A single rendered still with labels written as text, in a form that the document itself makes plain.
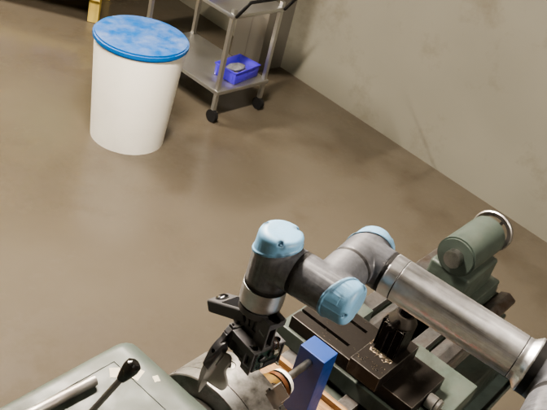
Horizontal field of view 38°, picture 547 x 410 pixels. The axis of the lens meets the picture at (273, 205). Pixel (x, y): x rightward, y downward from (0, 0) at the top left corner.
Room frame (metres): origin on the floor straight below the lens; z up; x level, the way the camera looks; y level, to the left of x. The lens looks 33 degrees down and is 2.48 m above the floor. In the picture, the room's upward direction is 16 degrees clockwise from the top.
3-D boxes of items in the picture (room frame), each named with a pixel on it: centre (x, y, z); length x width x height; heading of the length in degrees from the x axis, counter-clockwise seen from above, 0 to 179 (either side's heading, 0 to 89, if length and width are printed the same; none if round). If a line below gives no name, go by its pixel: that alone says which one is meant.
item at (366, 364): (1.67, -0.41, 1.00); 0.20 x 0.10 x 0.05; 148
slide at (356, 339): (1.73, -0.37, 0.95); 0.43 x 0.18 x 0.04; 58
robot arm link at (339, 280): (1.00, -0.12, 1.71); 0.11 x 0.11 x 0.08; 65
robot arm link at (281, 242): (1.02, -0.03, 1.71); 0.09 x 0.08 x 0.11; 65
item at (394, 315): (1.69, -0.42, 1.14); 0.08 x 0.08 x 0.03
